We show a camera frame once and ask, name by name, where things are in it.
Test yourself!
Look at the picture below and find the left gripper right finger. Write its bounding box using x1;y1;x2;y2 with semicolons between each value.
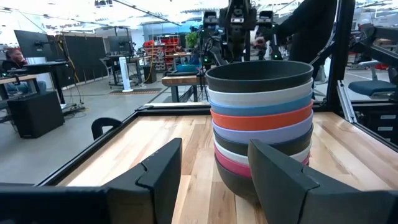
247;138;398;224

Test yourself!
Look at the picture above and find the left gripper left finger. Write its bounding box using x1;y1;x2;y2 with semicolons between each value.
0;138;183;224

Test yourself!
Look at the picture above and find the lavender plastic bowl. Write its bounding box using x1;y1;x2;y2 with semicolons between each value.
211;110;315;145

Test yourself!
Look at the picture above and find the magenta plastic bowl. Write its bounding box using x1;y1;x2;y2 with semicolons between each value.
214;146;312;179

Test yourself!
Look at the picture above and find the black plastic bowl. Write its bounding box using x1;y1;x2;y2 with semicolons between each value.
213;124;315;157
215;155;261;203
205;60;315;94

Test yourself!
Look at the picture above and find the white plastic bowl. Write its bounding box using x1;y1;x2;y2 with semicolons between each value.
206;77;314;108
213;138;313;166

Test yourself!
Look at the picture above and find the red plastic bowl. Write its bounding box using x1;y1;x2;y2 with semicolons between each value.
210;100;315;132

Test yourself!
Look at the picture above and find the blue plastic bowl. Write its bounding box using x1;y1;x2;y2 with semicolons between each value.
208;91;313;118

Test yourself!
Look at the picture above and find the person's hand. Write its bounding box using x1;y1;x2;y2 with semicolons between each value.
252;36;267;48

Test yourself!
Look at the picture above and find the green potted plant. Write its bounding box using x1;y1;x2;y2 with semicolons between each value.
184;30;200;49

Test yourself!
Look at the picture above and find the teal tub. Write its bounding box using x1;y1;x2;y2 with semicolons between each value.
175;63;200;73

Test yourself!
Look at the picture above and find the person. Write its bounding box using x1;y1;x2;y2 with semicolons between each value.
262;0;338;82
0;46;42;95

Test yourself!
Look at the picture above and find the shelf with red bins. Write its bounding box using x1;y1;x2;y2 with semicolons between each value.
144;34;182;72

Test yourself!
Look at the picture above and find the wooden workbench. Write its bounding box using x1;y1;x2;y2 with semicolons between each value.
160;74;206;104

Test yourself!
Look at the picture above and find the black waste bin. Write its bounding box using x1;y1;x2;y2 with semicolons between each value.
142;63;157;85

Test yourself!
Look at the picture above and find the black drawer cabinet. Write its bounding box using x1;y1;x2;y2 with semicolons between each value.
356;103;398;147

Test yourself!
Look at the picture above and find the black computer monitor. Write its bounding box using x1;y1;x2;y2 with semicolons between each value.
107;35;133;54
13;29;54;58

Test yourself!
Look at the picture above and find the white tower fan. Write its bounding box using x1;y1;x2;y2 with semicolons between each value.
118;56;134;93

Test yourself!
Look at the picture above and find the blue office chair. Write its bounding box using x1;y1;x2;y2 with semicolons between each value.
347;60;398;98

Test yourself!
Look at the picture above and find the black floor cabinet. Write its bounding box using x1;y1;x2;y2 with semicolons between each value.
6;90;65;139

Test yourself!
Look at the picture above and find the dark partition panel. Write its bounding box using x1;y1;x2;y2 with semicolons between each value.
61;32;108;90

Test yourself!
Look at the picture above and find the wooden office desk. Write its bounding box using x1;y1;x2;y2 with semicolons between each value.
0;73;39;101

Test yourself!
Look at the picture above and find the black aluminium table frame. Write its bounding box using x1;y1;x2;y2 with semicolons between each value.
35;0;398;187

